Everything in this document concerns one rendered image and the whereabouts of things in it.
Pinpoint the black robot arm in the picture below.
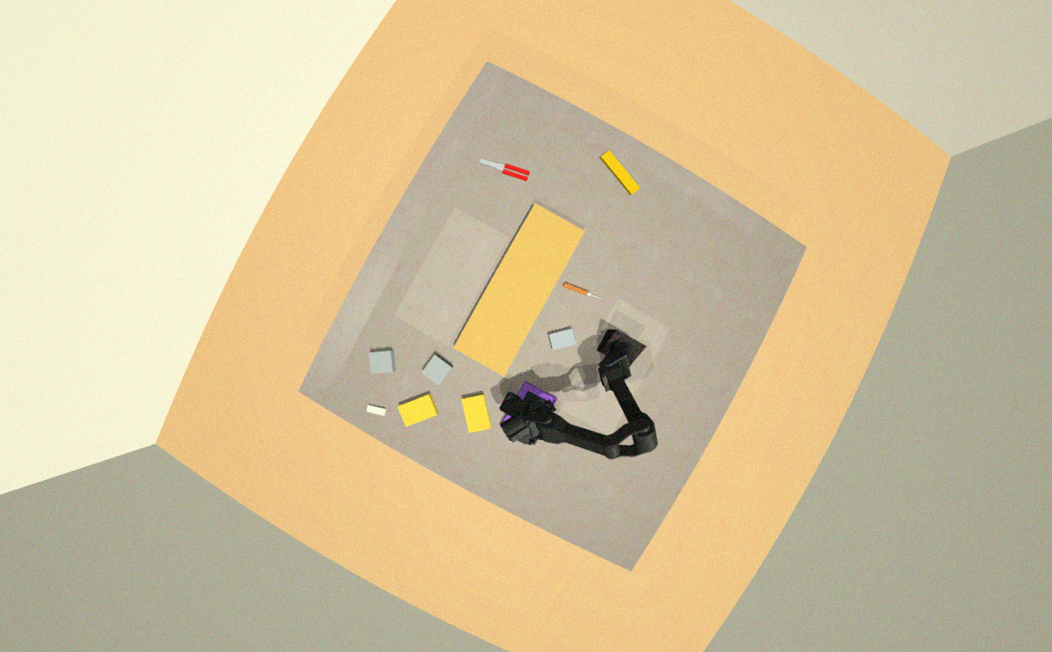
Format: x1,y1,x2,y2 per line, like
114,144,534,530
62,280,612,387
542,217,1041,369
500,337,658,459

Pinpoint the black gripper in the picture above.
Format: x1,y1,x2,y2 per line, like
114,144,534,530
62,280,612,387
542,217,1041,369
499,392,535,417

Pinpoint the purple rectangular tray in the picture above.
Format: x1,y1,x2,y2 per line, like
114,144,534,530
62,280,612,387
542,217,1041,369
502,381,557,422

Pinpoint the yellow rectangular block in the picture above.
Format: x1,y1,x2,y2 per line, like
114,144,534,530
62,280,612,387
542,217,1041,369
601,151,640,196
462,393,492,433
398,394,438,427

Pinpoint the orange-handled awl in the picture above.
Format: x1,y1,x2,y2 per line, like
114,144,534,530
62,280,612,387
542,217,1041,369
563,282,600,299

